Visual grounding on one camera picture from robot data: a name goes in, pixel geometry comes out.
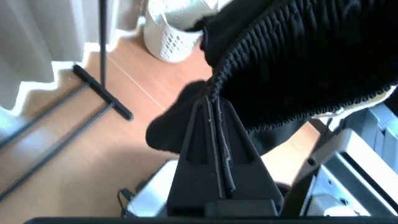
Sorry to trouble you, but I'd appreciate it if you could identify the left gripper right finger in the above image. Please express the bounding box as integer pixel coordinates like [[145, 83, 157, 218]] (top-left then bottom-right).
[[217, 98, 284, 217]]

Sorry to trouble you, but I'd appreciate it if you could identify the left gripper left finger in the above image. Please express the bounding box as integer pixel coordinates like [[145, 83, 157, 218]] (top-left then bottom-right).
[[167, 95, 224, 218]]

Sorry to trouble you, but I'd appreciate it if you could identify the black garment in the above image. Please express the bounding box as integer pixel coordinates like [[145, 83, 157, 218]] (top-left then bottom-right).
[[146, 0, 398, 156]]

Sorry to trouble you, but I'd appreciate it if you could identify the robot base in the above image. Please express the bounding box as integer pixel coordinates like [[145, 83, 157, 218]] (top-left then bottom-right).
[[118, 102, 398, 218]]

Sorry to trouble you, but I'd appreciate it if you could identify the white laundry basket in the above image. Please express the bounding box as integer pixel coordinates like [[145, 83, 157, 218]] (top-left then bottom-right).
[[143, 0, 228, 63]]

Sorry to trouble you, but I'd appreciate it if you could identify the black clothes rack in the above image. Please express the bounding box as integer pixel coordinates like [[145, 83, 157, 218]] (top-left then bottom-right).
[[0, 0, 134, 202]]

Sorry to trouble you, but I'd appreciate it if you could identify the beige curtain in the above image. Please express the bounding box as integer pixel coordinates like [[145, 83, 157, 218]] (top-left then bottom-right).
[[0, 0, 149, 110]]

